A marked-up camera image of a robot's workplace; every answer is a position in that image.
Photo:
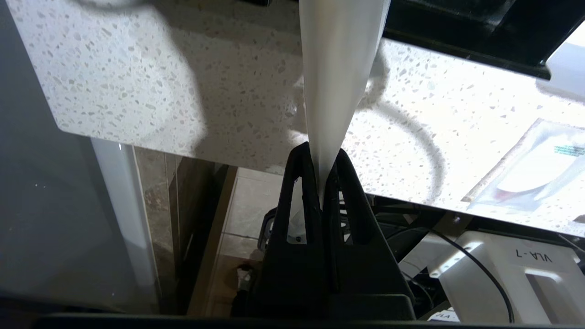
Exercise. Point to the long packet with green band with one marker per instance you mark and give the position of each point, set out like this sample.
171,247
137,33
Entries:
338,68

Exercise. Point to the wooden vanity cabinet front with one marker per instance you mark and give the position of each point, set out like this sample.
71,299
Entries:
192,205

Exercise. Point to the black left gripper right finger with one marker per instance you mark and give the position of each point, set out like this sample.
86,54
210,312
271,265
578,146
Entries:
365,283

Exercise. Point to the white vertical trim strip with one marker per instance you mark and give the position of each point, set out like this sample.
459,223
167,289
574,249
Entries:
128,219

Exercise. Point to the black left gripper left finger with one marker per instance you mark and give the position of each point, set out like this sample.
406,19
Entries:
288,274

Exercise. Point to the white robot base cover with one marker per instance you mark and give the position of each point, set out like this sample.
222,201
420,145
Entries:
539,283

